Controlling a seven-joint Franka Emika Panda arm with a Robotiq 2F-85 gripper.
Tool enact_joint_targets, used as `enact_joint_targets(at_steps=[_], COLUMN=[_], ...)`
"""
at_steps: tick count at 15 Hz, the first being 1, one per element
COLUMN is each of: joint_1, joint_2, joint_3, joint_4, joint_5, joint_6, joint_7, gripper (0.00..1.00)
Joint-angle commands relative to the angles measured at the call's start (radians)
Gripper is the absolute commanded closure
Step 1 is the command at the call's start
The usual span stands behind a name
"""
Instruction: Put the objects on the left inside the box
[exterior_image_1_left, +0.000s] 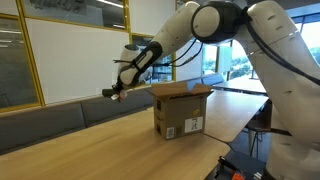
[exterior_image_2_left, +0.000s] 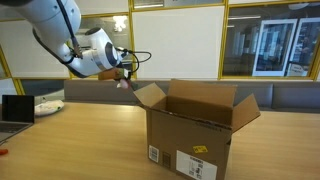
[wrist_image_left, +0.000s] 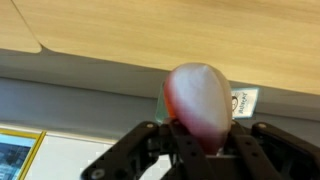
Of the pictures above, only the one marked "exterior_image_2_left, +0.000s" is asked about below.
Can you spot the black open laptop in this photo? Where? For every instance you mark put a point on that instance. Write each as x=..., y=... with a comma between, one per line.
x=15, y=113

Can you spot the grey upholstered bench seat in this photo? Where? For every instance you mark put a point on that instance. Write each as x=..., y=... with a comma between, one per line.
x=100, y=91

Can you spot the white framed display cabinet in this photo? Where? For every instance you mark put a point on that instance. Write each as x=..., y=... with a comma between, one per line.
x=303, y=46
x=274, y=46

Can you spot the brown cardboard shipping box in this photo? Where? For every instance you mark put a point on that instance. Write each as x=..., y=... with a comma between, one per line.
x=193, y=133

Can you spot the small orange object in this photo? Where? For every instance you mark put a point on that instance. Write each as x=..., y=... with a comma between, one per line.
x=3, y=152

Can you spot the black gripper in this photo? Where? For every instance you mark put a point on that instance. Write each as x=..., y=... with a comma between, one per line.
x=131, y=84

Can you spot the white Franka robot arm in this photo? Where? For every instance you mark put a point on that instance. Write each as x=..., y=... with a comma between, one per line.
x=50, y=23

